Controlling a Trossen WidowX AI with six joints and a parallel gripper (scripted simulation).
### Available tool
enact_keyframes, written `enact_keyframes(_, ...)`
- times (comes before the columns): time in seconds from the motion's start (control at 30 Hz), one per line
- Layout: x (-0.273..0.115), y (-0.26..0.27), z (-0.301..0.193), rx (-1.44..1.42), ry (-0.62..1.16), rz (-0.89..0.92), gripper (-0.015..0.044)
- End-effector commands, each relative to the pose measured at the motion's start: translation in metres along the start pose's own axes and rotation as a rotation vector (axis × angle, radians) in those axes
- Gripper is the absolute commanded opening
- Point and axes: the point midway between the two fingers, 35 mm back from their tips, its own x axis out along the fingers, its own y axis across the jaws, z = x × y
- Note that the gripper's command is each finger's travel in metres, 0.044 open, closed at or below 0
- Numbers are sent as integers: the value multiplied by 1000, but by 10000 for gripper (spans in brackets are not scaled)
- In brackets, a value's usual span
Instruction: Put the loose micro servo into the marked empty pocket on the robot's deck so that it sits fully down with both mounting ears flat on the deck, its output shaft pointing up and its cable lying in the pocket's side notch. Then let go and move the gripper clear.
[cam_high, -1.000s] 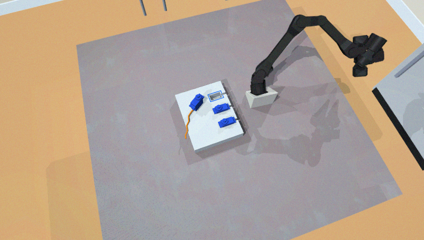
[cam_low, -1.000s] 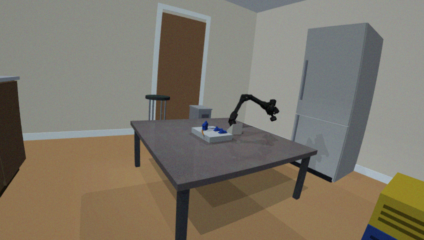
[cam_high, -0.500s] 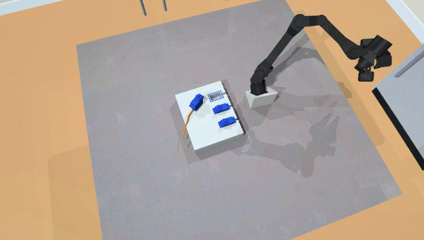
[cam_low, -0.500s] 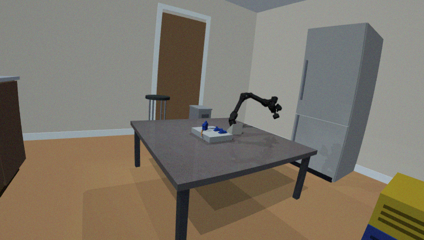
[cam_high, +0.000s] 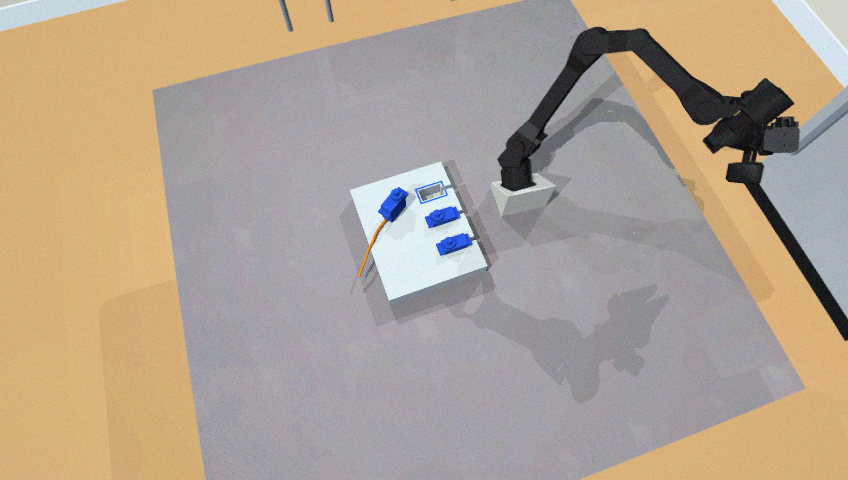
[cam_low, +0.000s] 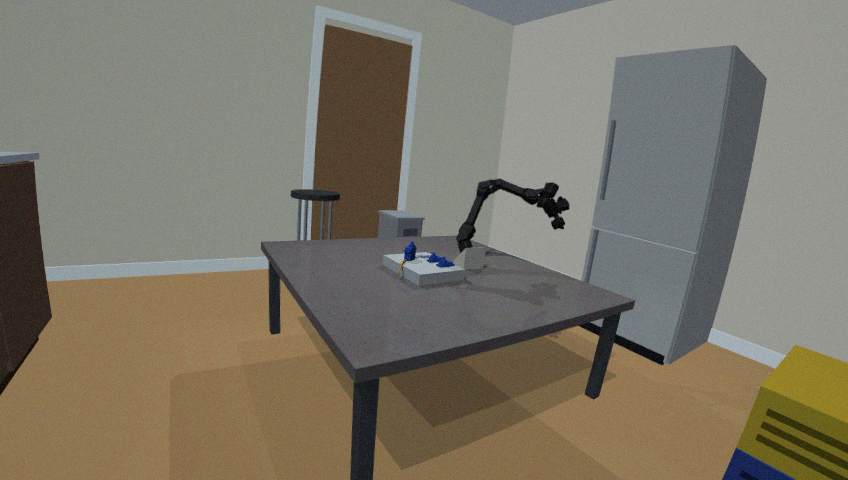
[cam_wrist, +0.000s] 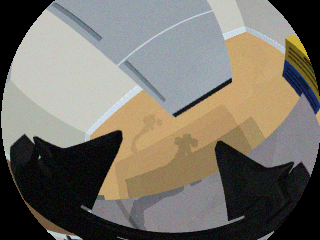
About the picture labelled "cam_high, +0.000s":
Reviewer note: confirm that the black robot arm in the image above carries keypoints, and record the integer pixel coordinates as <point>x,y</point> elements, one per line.
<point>703,104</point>

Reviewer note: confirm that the white flat rectangular panel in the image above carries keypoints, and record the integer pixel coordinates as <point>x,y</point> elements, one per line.
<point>430,243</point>

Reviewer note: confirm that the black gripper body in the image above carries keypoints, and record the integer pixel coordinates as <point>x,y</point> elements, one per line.
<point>744,172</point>

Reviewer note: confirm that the blue micro servo with orange cable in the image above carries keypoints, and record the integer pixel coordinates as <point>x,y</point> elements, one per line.
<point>390,209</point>

